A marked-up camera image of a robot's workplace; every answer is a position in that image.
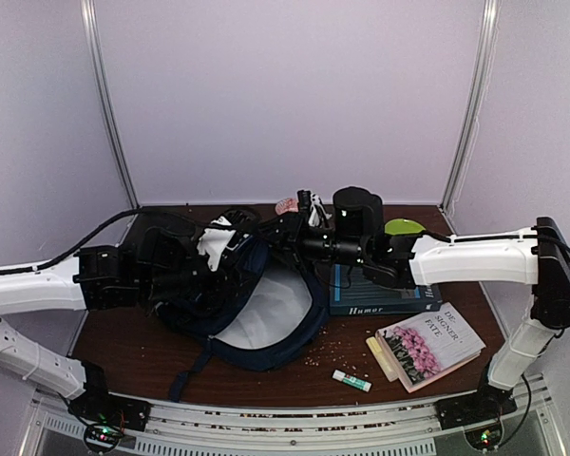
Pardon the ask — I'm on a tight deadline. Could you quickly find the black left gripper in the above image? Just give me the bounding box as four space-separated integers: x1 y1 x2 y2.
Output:
140 231 265 314

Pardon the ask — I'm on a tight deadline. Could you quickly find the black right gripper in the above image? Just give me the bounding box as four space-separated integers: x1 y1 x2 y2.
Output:
249 210 368 274

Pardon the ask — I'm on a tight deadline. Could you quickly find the navy blue student backpack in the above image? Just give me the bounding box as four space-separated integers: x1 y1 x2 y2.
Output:
151 208 332 404

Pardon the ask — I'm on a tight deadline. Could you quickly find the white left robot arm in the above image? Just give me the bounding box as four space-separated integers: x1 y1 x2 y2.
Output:
0 214 255 422

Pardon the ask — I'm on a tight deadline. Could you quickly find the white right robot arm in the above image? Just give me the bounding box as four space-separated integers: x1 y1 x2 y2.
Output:
258 186 570 420

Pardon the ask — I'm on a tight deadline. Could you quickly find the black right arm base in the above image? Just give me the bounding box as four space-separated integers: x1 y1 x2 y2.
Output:
434 376 518 429

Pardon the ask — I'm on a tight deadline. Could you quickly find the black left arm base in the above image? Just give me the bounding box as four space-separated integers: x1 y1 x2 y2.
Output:
68 361 151 431

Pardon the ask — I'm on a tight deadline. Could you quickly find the green plate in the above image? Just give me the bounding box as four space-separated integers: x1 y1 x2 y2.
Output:
384 218 426 236

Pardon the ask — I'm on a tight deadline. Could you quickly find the red blue patterned bowl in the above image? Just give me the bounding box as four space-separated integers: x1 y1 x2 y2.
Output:
275 198 299 216

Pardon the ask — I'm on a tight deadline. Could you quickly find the teal Humor hardcover book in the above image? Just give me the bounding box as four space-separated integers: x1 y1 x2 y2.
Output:
329 264 443 316

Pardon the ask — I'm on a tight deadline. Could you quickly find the pink flower Designer Fate book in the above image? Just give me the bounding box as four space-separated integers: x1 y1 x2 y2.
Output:
374 303 485 393

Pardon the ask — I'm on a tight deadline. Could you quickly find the yellow highlighter pen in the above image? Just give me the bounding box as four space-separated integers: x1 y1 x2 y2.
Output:
366 336 398 382

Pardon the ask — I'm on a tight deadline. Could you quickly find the white green glue stick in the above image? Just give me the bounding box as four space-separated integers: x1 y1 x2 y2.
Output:
332 370 371 392

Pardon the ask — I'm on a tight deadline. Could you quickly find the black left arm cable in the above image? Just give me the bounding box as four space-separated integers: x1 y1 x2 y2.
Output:
0 207 210 279

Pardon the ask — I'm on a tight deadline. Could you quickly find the right aluminium frame post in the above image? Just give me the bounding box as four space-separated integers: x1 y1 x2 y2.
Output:
441 0 501 216

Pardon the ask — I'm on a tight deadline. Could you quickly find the aluminium frame post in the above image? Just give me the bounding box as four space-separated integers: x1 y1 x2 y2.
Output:
80 0 139 208
441 0 501 216

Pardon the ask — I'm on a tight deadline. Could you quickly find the aluminium front rail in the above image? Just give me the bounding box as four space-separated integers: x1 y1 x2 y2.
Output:
15 374 570 455

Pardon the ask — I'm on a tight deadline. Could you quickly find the left aluminium frame post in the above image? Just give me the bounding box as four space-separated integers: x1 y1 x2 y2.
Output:
80 0 139 208

